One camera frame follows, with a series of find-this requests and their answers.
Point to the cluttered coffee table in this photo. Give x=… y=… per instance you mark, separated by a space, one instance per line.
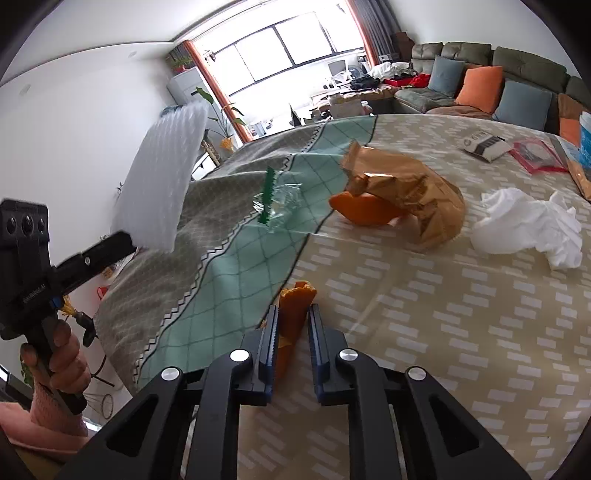
x=318 y=110

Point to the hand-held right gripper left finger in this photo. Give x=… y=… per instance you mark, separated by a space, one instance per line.
x=272 y=341

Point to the person's left forearm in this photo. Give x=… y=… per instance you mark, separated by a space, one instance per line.
x=46 y=429

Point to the brown paper shopping bag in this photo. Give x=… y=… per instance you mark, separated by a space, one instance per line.
x=344 y=109

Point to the tall leafy plant yellow pot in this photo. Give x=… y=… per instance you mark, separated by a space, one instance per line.
x=226 y=144

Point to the dark wooden cabinet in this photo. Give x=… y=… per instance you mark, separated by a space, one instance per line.
x=401 y=44

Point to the large orange peel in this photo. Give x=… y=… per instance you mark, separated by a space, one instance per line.
x=360 y=210

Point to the blue cup with white lid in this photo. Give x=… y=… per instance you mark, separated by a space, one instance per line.
x=585 y=143

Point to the red flat box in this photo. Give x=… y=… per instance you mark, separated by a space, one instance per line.
x=397 y=83

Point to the black clothes pile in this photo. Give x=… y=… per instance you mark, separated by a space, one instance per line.
x=364 y=82

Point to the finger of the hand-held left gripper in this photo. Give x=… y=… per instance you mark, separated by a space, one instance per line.
x=106 y=254

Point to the red square packet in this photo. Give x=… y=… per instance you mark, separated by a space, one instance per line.
x=538 y=157

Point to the crumpled brown bag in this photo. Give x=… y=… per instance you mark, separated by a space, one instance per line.
x=415 y=184

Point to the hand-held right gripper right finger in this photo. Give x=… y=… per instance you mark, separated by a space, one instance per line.
x=316 y=350

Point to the yellow dried flowers black vase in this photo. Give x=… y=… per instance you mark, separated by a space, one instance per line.
x=69 y=308

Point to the white clothes pile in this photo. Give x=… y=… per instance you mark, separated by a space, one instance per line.
x=383 y=70

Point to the brown sofa back cover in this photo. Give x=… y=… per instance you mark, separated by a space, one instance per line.
x=570 y=106

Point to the brown sofa seat mat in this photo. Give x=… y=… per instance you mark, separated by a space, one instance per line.
x=455 y=112

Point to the blue-grey cushion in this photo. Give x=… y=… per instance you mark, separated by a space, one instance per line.
x=445 y=76
x=521 y=104

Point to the orange cushion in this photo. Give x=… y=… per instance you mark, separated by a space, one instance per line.
x=572 y=131
x=480 y=87

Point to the small potted plant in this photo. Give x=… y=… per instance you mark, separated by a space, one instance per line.
x=180 y=62

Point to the pale wooden branch decoration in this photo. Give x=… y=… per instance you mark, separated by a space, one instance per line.
x=210 y=147

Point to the large window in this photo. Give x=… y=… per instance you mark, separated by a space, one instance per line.
x=277 y=50

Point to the person's left hand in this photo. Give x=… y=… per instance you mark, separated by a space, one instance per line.
x=69 y=364

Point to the grey-green sofa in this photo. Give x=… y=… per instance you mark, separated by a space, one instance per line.
x=526 y=62

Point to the white tissue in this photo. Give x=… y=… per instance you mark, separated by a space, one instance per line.
x=521 y=221

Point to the gold foil wrapper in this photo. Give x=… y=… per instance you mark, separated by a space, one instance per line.
x=582 y=177

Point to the white foam net sleeve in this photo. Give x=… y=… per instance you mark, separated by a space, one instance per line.
x=161 y=175

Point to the clear green-printed plastic wrapper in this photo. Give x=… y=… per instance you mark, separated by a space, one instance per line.
x=267 y=194

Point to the orange plastic bag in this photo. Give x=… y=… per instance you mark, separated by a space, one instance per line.
x=102 y=291

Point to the white standing air conditioner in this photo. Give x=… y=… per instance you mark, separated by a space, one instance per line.
x=187 y=85

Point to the small orange peel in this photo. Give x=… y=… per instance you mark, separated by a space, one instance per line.
x=295 y=314

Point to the red cloth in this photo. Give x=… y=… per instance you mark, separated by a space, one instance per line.
x=420 y=81

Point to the white office chair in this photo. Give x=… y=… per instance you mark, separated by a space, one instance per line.
x=337 y=69

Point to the black white snack wrapper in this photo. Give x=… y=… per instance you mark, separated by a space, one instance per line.
x=485 y=146

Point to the orange grey curtain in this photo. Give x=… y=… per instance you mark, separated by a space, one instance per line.
x=369 y=27
x=207 y=74

